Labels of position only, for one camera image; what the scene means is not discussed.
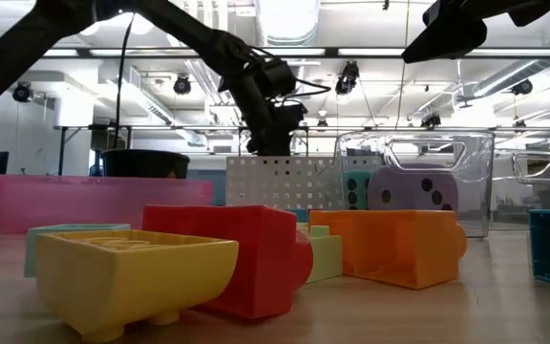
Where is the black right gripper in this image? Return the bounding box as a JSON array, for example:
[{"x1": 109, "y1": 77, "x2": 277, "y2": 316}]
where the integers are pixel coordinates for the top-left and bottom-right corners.
[{"x1": 401, "y1": 0, "x2": 550, "y2": 65}]

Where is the teal foam die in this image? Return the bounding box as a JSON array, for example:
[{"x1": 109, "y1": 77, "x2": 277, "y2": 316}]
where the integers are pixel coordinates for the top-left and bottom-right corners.
[{"x1": 343, "y1": 170, "x2": 375, "y2": 211}]

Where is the red toy building block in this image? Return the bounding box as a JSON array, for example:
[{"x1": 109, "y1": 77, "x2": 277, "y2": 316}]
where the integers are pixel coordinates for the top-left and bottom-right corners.
[{"x1": 141, "y1": 204, "x2": 315, "y2": 320}]

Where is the purple foam die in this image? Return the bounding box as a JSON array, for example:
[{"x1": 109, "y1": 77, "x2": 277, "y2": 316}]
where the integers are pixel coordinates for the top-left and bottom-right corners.
[{"x1": 366, "y1": 163, "x2": 460, "y2": 212}]

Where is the orange triangular toy block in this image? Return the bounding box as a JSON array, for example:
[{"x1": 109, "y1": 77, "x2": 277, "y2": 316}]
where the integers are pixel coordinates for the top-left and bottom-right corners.
[{"x1": 308, "y1": 208, "x2": 469, "y2": 291}]

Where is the white perforated basket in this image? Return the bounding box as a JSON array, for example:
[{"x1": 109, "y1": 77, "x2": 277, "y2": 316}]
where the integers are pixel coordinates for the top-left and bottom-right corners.
[{"x1": 225, "y1": 155, "x2": 348, "y2": 211}]

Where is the small blue toy block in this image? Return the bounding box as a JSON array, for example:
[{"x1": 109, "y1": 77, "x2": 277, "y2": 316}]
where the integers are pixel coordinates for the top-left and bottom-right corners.
[{"x1": 287, "y1": 207, "x2": 311, "y2": 224}]

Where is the black round pot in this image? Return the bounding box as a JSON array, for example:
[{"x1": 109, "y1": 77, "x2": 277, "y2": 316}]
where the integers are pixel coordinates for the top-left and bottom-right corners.
[{"x1": 101, "y1": 148, "x2": 191, "y2": 181}]

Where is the small light green block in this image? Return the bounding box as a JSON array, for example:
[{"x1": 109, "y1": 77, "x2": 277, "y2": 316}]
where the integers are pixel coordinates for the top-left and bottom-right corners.
[{"x1": 297, "y1": 223, "x2": 345, "y2": 285}]

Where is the clear plastic bin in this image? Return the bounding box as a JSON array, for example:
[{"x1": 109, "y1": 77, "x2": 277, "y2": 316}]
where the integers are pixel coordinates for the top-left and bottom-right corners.
[
  {"x1": 334, "y1": 130, "x2": 497, "y2": 239},
  {"x1": 492, "y1": 149, "x2": 550, "y2": 231}
]

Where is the pink translucent tray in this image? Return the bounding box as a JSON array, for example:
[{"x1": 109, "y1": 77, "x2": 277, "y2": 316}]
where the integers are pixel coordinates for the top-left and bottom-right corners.
[{"x1": 0, "y1": 174, "x2": 215, "y2": 235}]

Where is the large yellow toy block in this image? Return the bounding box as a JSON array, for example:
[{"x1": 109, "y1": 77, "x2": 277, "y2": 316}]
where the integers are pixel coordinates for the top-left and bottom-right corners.
[{"x1": 34, "y1": 228, "x2": 240, "y2": 343}]

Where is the small mint toy block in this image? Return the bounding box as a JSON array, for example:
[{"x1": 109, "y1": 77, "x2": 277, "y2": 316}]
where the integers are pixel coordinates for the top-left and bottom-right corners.
[{"x1": 23, "y1": 223, "x2": 132, "y2": 279}]

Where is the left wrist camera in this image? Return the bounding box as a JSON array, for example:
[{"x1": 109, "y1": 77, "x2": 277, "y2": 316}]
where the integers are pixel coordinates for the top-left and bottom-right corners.
[{"x1": 254, "y1": 57, "x2": 299, "y2": 100}]

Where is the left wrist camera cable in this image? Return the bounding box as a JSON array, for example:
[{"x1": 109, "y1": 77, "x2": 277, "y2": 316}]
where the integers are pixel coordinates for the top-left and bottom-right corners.
[{"x1": 248, "y1": 45, "x2": 332, "y2": 104}]

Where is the black ceiling-mounted camera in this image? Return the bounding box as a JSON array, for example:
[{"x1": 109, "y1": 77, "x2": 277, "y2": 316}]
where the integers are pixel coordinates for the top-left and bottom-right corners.
[
  {"x1": 511, "y1": 78, "x2": 534, "y2": 97},
  {"x1": 173, "y1": 75, "x2": 193, "y2": 96},
  {"x1": 420, "y1": 112, "x2": 443, "y2": 129},
  {"x1": 11, "y1": 81, "x2": 33, "y2": 104},
  {"x1": 334, "y1": 60, "x2": 361, "y2": 96}
]

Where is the black overhead frame beam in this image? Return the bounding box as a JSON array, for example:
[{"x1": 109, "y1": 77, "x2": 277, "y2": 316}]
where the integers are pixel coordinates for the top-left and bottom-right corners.
[{"x1": 0, "y1": 46, "x2": 550, "y2": 59}]

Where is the silver air duct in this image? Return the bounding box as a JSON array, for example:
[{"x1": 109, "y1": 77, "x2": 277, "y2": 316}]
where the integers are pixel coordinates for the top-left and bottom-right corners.
[{"x1": 254, "y1": 0, "x2": 323, "y2": 48}]

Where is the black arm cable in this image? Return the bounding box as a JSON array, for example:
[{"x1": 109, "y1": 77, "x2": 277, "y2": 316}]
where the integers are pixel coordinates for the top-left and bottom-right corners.
[{"x1": 114, "y1": 12, "x2": 137, "y2": 150}]

